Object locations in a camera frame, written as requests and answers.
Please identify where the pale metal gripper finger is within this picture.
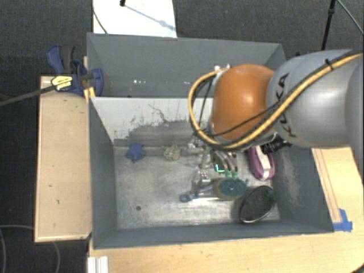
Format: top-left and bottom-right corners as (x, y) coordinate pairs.
(196, 191), (222, 201)
(192, 171), (213, 192)

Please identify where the green round sponge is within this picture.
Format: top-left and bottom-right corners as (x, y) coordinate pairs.
(212, 177), (247, 202)

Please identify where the beige speckled lump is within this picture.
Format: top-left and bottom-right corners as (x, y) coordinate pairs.
(162, 144), (182, 162)

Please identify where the grey metal bin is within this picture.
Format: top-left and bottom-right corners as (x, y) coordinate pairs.
(86, 32), (335, 250)

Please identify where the black oval dish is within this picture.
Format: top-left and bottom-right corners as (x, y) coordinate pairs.
(238, 185), (277, 224)

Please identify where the blue star-shaped toy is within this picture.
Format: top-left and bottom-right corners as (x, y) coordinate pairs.
(125, 143), (147, 163)

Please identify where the pale wood board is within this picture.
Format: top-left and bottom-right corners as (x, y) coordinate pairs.
(34, 76), (93, 243)

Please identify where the purple and white ring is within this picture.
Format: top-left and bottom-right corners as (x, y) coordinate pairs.
(246, 146), (276, 181)

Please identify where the black cylinder on white bracket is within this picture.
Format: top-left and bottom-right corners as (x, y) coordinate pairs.
(260, 134), (293, 155)

